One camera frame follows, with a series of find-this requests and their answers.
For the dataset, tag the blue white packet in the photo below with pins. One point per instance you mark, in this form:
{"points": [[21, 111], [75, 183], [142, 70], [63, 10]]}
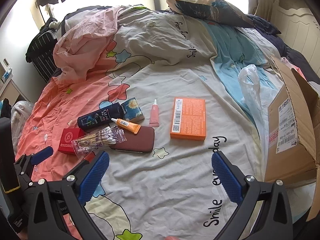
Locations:
{"points": [[6, 75]]}

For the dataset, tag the pale pink sheet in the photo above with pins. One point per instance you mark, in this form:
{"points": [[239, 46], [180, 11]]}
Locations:
{"points": [[82, 40]]}

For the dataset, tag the pink tube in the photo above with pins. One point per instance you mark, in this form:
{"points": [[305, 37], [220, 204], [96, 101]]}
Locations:
{"points": [[153, 116]]}

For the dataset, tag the dark patterned pillow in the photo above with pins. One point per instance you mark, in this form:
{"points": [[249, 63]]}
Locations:
{"points": [[207, 7]]}

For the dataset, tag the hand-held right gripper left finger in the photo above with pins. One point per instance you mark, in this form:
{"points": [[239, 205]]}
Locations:
{"points": [[96, 173]]}

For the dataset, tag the small blue patterned box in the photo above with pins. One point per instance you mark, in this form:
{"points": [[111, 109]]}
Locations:
{"points": [[133, 111]]}

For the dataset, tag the black striped suitcase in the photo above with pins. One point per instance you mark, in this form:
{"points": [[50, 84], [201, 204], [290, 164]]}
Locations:
{"points": [[42, 55]]}

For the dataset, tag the red box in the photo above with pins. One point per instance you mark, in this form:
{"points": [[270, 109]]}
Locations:
{"points": [[68, 138]]}

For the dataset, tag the maroon case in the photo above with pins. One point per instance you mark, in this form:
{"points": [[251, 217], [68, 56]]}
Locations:
{"points": [[138, 141]]}

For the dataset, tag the beige nightstand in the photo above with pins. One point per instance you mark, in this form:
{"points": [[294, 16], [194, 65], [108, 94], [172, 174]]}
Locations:
{"points": [[12, 90]]}

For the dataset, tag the dark navy blanket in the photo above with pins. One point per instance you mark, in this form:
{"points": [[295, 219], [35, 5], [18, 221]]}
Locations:
{"points": [[287, 40]]}

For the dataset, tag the navy white quilt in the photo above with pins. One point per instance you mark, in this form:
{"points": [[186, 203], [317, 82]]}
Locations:
{"points": [[67, 20]]}

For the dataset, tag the cream carved headboard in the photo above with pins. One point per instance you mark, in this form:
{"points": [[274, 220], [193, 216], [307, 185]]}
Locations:
{"points": [[287, 12]]}

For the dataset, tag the cardboard box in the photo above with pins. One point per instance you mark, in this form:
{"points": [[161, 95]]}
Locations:
{"points": [[295, 155]]}

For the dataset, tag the clear plastic bag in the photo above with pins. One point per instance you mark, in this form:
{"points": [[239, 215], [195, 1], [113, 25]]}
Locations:
{"points": [[250, 87]]}

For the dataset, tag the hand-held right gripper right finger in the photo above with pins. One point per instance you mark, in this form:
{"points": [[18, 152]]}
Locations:
{"points": [[225, 175]]}

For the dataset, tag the white plush toy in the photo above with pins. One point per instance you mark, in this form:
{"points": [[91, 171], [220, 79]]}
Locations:
{"points": [[53, 24]]}

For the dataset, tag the bag of cotton swabs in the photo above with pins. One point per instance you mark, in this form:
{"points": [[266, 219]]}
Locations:
{"points": [[97, 138]]}

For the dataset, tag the orange box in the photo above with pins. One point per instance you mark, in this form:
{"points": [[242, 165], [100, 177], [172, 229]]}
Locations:
{"points": [[188, 118]]}

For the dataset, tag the star printed duvet cover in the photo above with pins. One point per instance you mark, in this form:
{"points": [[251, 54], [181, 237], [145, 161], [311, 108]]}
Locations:
{"points": [[162, 80]]}

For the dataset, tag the plastic bag with bedding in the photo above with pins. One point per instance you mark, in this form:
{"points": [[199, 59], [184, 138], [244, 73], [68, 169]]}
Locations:
{"points": [[21, 115]]}

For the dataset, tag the orange tube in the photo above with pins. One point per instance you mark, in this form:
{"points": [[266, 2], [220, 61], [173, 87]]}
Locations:
{"points": [[128, 126]]}

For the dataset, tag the pink clothes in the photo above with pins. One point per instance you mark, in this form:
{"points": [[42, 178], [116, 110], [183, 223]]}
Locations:
{"points": [[287, 63]]}

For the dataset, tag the black garment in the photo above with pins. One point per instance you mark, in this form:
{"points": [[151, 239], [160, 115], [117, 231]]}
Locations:
{"points": [[5, 110]]}

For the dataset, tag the dark blue shampoo bottle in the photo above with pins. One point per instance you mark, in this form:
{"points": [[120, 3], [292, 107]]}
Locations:
{"points": [[100, 117]]}

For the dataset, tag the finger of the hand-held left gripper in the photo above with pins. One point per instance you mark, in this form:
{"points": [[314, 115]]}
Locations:
{"points": [[42, 154]]}

